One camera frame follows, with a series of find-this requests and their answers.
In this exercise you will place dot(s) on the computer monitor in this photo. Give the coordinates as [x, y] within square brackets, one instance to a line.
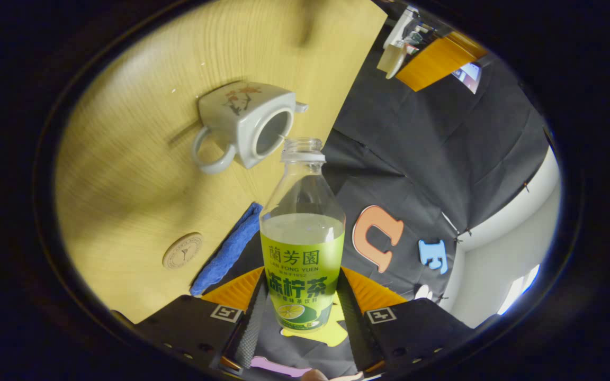
[469, 76]

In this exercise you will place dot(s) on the green label water bottle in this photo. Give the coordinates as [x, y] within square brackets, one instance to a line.
[302, 248]

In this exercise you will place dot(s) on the orange wooden board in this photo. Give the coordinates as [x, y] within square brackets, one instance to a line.
[437, 61]

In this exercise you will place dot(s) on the blue towel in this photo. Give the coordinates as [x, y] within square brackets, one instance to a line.
[231, 248]

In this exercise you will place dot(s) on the small white side table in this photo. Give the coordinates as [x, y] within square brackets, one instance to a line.
[392, 55]

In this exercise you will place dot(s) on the ceiling light panel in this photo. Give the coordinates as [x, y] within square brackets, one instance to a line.
[519, 288]

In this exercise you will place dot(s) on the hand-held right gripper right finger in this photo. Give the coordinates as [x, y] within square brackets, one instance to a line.
[355, 333]

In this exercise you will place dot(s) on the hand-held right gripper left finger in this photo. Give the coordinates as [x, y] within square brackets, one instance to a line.
[252, 328]

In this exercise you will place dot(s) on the round wooden coaster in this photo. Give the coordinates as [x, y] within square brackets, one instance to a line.
[182, 251]

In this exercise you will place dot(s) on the white teacup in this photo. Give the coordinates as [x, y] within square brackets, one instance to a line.
[241, 121]

